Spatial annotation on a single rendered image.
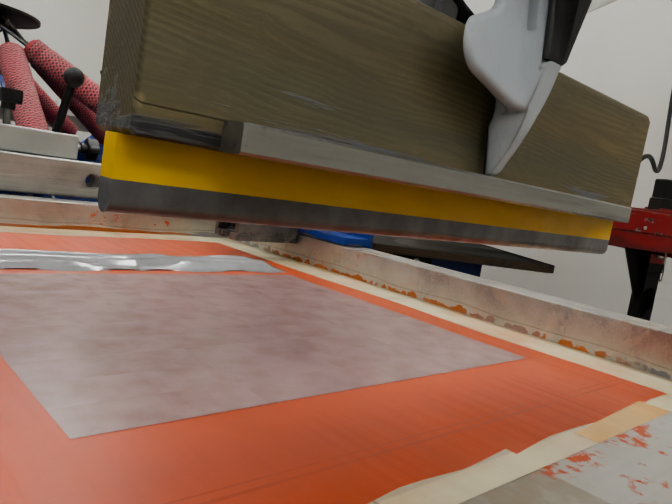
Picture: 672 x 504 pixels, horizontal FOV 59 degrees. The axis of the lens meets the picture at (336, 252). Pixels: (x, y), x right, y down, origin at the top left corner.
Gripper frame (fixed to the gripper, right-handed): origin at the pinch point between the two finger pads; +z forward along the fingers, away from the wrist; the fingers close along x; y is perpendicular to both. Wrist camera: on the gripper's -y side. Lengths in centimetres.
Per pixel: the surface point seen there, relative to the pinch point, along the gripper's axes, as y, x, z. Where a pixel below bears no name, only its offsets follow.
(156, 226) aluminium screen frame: -14, -61, 13
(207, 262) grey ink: -8.2, -36.3, 13.2
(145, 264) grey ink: -1.3, -36.5, 13.6
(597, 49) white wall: -200, -94, -62
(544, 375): -14.5, -0.5, 13.8
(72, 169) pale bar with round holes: -4, -68, 7
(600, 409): -11.7, 4.7, 13.8
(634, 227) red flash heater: -118, -36, 2
